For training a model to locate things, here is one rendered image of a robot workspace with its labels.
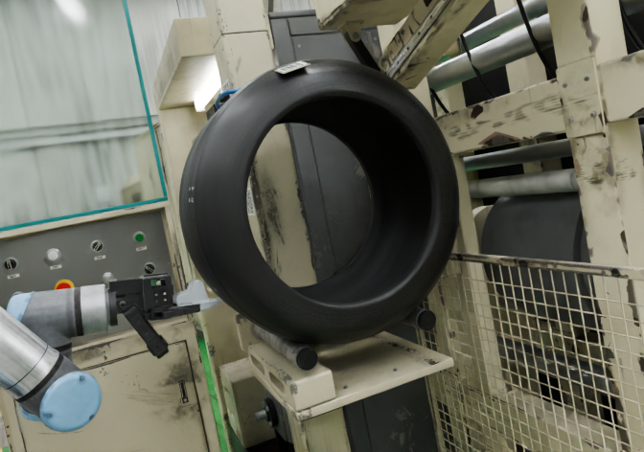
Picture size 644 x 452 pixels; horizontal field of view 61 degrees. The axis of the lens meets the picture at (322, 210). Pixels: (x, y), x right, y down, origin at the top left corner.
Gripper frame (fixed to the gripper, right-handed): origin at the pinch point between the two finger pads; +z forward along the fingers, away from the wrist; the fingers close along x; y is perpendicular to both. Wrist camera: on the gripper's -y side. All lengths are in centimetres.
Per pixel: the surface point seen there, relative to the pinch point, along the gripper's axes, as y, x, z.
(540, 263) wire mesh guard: 4, -26, 60
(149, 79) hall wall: 283, 951, 67
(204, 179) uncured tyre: 24.8, -9.5, -1.9
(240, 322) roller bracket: -9.2, 24.4, 9.8
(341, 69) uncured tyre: 45, -11, 27
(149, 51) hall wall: 336, 953, 71
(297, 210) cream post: 17.8, 26.9, 28.1
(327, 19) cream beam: 67, 19, 37
